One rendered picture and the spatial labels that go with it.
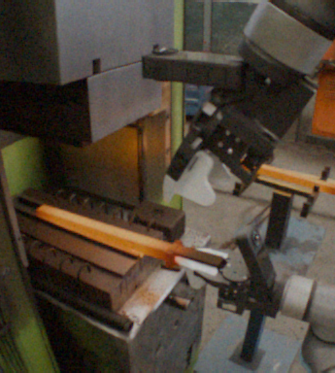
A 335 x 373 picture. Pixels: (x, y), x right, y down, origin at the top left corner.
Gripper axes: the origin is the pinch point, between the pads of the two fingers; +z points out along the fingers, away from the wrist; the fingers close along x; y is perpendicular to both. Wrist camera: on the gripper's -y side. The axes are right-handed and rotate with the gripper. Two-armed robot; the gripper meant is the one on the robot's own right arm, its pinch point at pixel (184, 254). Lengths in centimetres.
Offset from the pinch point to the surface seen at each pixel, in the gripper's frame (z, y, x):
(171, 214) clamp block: 11.5, 3.8, 16.6
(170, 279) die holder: 4.4, 10.3, 2.6
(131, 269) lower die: 8.9, 3.5, -4.9
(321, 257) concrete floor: -27, 104, 148
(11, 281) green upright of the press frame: 23.2, -0.7, -22.6
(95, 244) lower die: 19.2, 2.5, -2.8
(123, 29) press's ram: 8.1, -40.4, -3.3
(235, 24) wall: 239, 10, 747
